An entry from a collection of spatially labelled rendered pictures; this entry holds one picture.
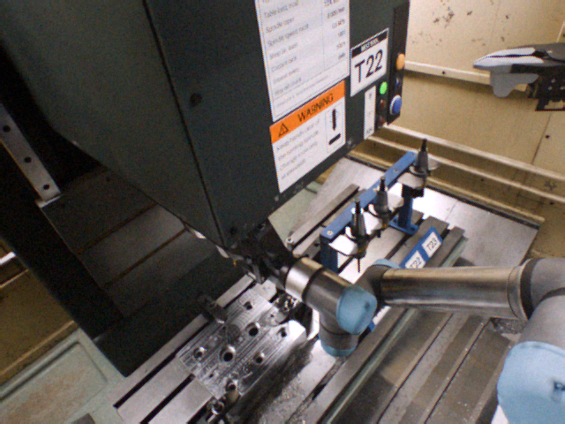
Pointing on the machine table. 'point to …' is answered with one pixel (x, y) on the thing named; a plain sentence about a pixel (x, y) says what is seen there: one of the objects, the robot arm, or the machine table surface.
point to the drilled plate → (281, 348)
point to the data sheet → (302, 49)
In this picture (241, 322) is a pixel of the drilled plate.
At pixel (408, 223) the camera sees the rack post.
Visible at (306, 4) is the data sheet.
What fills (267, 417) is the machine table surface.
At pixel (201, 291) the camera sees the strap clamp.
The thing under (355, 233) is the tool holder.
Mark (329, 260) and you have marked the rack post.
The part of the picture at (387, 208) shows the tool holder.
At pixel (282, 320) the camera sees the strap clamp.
